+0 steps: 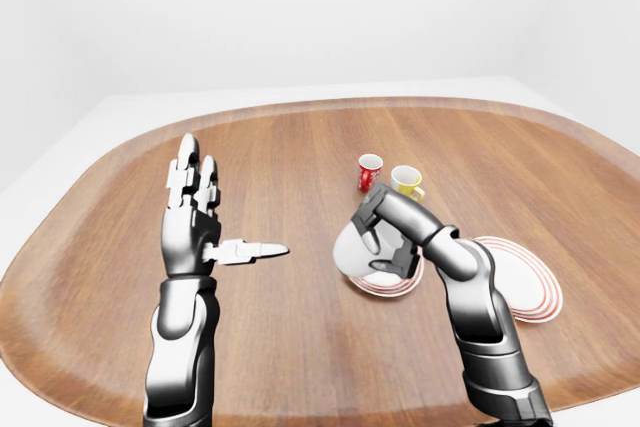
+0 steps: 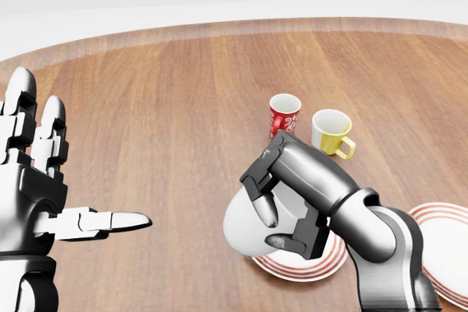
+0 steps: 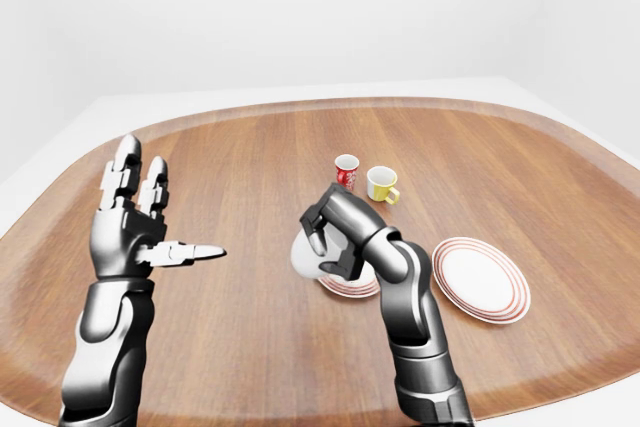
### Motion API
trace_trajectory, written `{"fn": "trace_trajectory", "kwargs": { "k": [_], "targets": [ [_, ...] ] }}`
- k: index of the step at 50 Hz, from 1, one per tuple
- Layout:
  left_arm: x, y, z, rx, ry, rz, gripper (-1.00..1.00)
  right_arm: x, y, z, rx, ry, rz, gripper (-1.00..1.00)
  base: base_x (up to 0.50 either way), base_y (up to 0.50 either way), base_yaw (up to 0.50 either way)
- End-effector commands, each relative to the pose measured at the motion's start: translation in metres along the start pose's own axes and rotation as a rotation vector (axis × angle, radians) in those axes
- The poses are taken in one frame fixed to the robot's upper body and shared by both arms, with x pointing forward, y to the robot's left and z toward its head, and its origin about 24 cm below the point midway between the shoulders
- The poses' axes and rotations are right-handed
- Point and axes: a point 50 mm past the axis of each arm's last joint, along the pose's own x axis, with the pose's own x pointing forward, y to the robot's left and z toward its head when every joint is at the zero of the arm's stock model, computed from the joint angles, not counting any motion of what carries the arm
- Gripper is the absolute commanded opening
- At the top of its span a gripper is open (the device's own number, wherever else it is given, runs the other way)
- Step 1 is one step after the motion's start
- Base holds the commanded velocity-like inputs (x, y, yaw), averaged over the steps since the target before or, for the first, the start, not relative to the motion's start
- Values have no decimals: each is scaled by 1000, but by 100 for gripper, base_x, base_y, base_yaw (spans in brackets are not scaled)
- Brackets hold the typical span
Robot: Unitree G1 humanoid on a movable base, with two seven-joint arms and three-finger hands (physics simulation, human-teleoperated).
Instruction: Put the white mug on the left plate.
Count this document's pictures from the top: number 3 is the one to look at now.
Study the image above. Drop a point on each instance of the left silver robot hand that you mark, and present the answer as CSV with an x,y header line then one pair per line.
x,y
120,239

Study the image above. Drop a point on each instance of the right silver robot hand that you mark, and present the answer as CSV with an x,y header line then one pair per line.
x,y
345,219

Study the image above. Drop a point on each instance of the white mug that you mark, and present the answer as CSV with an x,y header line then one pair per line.
x,y
312,257

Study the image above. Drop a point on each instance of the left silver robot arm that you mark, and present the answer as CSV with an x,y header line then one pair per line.
x,y
107,347

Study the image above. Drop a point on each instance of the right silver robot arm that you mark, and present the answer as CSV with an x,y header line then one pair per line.
x,y
415,327

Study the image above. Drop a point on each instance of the red patterned mug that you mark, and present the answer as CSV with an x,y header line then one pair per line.
x,y
346,173

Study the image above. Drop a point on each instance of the yellow mug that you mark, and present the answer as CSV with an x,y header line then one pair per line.
x,y
381,184

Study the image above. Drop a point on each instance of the red-ringed white plate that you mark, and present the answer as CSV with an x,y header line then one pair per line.
x,y
357,286
480,279

